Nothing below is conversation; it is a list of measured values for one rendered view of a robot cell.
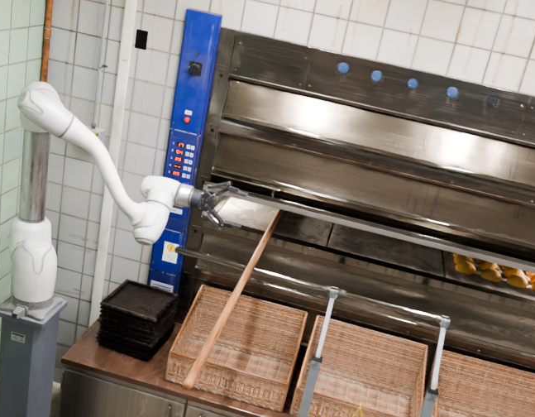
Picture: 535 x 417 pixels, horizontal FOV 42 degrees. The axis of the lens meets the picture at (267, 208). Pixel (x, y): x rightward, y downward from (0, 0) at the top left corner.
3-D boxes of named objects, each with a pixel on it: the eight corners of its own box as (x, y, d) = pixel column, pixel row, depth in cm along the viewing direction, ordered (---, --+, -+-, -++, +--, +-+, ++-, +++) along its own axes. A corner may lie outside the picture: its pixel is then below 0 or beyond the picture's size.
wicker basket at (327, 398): (304, 360, 350) (316, 313, 341) (414, 391, 343) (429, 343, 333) (287, 416, 305) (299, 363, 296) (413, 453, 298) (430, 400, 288)
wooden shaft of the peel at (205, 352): (190, 393, 211) (192, 385, 210) (181, 390, 211) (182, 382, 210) (283, 212, 370) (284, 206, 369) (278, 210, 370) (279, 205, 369)
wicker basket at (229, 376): (192, 329, 357) (200, 282, 348) (298, 357, 351) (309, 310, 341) (162, 381, 312) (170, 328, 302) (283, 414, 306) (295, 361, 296)
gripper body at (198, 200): (197, 184, 278) (218, 190, 277) (193, 204, 281) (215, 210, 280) (191, 190, 271) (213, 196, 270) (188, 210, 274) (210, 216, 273)
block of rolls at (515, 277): (448, 230, 393) (451, 221, 391) (533, 251, 387) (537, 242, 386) (454, 272, 337) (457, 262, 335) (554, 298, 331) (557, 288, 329)
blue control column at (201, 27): (220, 270, 559) (270, -3, 485) (239, 275, 557) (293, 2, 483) (128, 408, 380) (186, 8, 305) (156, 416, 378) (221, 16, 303)
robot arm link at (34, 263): (11, 304, 259) (16, 251, 252) (8, 280, 275) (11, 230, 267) (57, 302, 266) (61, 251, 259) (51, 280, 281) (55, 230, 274)
